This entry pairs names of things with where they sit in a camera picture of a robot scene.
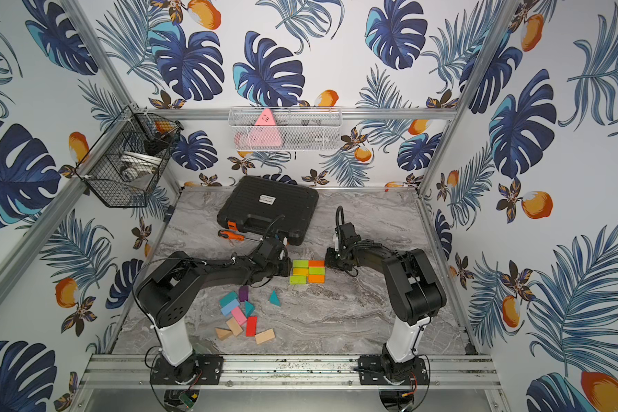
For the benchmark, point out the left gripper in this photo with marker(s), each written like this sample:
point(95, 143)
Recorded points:
point(281, 264)

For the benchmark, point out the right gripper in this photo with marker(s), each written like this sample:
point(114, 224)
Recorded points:
point(329, 259)

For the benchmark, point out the yellow block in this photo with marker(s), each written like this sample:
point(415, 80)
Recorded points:
point(300, 272)

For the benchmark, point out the light green narrow block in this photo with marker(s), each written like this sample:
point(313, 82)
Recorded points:
point(316, 271)

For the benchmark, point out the orange rectangular block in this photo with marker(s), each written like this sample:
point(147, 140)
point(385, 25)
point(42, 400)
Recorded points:
point(316, 279)

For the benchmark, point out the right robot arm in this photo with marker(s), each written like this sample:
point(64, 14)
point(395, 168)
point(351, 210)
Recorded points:
point(415, 293)

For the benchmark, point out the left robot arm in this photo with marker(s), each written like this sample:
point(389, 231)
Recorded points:
point(168, 293)

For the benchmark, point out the teal triangle block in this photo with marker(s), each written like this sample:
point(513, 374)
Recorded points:
point(274, 299)

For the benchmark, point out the purple block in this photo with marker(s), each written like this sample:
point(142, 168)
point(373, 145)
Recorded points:
point(243, 293)

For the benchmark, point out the black plastic tool case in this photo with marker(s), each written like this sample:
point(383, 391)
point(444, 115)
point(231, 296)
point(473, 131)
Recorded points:
point(257, 205)

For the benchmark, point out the teal rectangular block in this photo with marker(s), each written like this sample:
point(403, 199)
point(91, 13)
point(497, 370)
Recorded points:
point(228, 299)

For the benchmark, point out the small teal block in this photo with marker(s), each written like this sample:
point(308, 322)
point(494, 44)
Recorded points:
point(249, 309)

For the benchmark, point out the pink block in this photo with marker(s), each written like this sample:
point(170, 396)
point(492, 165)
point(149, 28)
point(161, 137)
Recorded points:
point(239, 316)

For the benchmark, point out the light blue block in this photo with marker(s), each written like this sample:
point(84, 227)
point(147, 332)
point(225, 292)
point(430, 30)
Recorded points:
point(227, 309)

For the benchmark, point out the red block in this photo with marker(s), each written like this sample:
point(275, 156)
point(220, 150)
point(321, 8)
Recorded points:
point(251, 326)

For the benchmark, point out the natural wood rectangular block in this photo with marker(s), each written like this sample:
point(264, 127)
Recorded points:
point(265, 336)

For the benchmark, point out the natural wood triangle block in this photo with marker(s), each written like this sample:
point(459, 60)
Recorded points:
point(223, 334)

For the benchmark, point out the pink triangle card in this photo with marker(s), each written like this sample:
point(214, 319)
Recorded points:
point(265, 133)

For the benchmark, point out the orange handled screwdriver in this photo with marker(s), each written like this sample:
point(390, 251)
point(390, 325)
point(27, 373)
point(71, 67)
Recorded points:
point(236, 237)

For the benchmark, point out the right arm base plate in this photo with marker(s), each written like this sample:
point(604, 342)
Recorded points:
point(394, 370)

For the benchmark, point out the white mesh wall basket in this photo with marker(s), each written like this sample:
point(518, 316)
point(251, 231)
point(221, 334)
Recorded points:
point(303, 128)

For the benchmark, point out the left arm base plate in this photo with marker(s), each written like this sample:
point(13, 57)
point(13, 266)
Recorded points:
point(196, 370)

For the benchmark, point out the black wire basket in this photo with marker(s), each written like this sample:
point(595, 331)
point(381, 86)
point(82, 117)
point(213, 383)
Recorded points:
point(125, 166)

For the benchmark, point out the aluminium front rail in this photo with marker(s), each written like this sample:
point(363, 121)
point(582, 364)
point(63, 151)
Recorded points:
point(277, 372)

